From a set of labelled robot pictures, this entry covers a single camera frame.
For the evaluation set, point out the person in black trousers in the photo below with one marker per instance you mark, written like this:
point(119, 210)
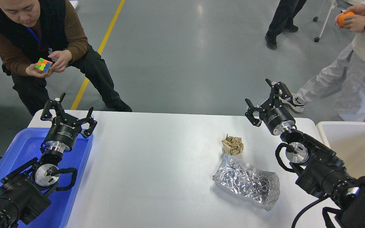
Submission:
point(283, 20)

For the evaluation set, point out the crumpled brown paper ball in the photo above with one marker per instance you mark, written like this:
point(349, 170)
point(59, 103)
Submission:
point(232, 145)

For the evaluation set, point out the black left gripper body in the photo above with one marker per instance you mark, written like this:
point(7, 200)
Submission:
point(63, 133)

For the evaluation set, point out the person in white clothes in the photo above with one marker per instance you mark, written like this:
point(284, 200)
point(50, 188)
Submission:
point(346, 75)

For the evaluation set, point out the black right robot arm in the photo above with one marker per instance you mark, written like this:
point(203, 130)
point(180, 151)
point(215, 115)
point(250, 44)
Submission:
point(320, 172)

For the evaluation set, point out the orange fruit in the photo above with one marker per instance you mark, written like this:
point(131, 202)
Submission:
point(342, 17)

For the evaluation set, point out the white plastic bin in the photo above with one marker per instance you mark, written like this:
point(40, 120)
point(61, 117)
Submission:
point(347, 139)

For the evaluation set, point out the colourful puzzle cube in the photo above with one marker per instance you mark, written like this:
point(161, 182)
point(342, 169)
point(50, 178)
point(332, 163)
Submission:
point(43, 65)

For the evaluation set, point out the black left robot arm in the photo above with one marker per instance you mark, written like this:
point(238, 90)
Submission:
point(25, 191)

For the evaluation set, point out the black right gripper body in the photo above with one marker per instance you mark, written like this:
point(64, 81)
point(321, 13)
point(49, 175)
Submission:
point(276, 117)

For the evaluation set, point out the blue plastic bin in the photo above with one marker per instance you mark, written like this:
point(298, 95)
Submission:
point(26, 146)

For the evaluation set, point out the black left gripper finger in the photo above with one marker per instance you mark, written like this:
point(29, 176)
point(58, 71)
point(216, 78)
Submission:
point(55, 105)
point(86, 133)

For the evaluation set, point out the silver foil bag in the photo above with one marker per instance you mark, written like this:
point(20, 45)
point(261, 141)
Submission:
point(245, 181)

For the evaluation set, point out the man in brown sweater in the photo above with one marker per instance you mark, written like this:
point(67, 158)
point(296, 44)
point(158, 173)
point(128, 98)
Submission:
point(49, 29)

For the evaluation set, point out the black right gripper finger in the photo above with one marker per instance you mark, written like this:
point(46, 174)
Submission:
point(250, 113)
point(279, 93)

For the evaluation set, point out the white rolling chair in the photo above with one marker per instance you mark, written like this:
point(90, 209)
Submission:
point(323, 15)

